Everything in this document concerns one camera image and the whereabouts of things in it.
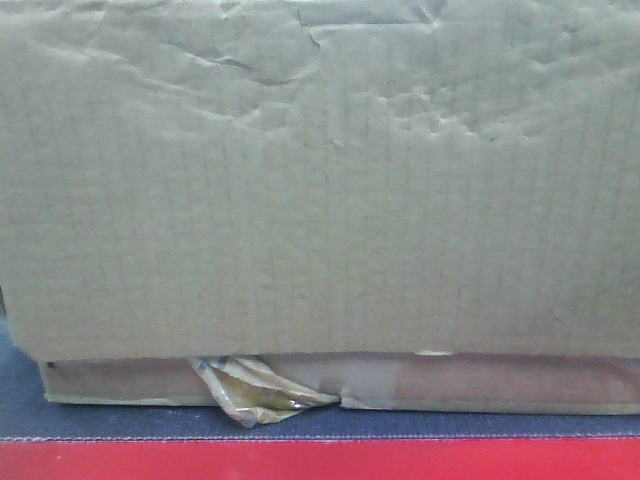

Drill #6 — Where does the large brown cardboard box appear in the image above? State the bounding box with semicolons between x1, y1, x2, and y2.
1;1;639;414

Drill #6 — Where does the crumpled clear packing tape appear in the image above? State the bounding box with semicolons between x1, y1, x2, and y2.
188;356;340;428

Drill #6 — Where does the dark blue table mat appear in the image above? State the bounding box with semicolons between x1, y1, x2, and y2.
1;319;639;442

